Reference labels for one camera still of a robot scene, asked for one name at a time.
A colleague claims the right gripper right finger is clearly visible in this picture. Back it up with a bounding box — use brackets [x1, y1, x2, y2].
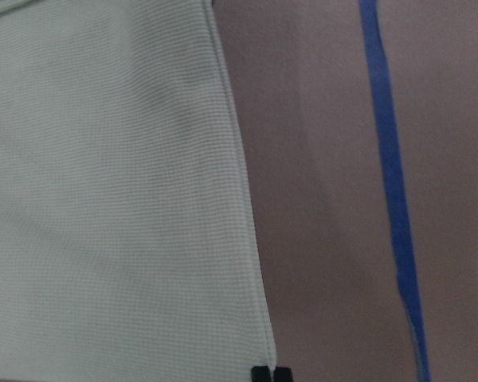
[273, 366, 293, 382]

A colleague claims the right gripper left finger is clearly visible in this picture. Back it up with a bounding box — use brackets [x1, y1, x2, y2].
[250, 365, 272, 382]

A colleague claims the blue tape line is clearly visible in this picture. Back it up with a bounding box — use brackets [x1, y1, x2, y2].
[358, 1, 432, 382]

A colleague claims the olive green long-sleeve shirt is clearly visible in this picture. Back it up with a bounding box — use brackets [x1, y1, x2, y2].
[0, 1, 276, 381]

